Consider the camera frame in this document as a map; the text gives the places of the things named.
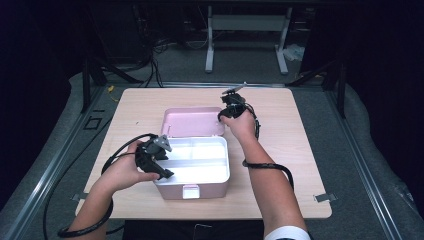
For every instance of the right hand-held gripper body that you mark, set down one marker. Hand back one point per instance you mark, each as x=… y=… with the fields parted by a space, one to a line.
x=234 y=103

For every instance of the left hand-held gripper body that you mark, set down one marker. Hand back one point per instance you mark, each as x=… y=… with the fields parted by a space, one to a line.
x=151 y=155

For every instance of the pink storage box with lid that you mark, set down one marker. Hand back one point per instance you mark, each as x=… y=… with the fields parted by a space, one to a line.
x=193 y=121

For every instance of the person's right hand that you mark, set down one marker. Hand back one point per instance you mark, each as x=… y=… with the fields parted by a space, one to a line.
x=241 y=125

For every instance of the person's left hand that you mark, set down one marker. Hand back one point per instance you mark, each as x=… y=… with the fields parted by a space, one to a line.
x=125 y=171

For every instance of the white divided tray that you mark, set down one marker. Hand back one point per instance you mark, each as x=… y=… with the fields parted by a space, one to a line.
x=196 y=163

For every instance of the person's dark clothing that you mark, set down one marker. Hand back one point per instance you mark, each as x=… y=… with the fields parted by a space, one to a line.
x=160 y=231

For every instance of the clear plastic bag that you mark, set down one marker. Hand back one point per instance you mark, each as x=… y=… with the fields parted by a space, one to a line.
x=296 y=52

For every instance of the black metal stand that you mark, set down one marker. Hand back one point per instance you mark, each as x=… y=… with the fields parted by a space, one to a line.
x=86 y=86
x=340 y=90

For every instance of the person's white sleeve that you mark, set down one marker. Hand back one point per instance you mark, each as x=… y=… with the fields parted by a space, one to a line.
x=288 y=232

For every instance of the white metal desk frame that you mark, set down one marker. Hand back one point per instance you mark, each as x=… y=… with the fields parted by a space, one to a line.
x=246 y=23

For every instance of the grey metal table bracket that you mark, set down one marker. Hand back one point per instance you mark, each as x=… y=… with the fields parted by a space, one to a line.
x=325 y=197
x=77 y=196

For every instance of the aluminium floor rail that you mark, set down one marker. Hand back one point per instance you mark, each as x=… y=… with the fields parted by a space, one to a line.
x=363 y=166
x=50 y=166

